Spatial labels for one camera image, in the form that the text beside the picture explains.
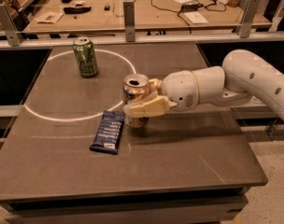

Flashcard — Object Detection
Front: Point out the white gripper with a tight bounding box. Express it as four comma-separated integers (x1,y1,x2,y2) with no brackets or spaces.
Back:
123,71,199,118

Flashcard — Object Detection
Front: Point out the orange soda can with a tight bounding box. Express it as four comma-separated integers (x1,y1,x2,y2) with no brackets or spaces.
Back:
122,74,150,128

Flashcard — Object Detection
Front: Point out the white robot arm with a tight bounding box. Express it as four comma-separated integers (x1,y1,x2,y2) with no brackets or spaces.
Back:
123,49,284,121

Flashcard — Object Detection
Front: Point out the blue rxbar wrapper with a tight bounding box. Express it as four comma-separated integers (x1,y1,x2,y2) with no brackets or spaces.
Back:
90,111,124,155

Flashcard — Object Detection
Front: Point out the green soda can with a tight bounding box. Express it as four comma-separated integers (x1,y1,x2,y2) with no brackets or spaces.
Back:
73,36,98,77

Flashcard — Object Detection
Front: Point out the white paper sheet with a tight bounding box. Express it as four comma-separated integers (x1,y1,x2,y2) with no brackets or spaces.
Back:
184,11,208,24

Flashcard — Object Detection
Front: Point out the black power adapter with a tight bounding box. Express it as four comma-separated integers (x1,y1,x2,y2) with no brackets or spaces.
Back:
181,3,203,12

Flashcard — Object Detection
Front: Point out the black flat tool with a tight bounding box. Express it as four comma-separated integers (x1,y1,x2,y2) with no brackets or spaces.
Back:
64,7,92,14

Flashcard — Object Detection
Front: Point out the wooden background desk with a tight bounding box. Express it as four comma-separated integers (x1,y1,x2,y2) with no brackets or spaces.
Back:
22,0,273,35

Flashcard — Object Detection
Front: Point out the white envelope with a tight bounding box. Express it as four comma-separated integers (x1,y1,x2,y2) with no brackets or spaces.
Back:
35,11,63,24

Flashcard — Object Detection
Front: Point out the grey metal bracket middle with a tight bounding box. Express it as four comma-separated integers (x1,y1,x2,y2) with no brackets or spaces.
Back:
123,1,135,42

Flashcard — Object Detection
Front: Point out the grey metal bracket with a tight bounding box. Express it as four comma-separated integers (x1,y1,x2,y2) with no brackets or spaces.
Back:
123,1,135,42
237,0,261,38
0,4,22,47

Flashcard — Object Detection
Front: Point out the black cable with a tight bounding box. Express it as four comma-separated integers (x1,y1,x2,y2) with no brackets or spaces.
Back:
150,0,228,27

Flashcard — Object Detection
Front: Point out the grey metal bracket right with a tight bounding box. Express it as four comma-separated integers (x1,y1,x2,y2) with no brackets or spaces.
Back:
237,0,261,38

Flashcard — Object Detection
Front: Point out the grey metal bracket left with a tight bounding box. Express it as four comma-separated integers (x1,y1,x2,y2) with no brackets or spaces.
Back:
0,4,22,47

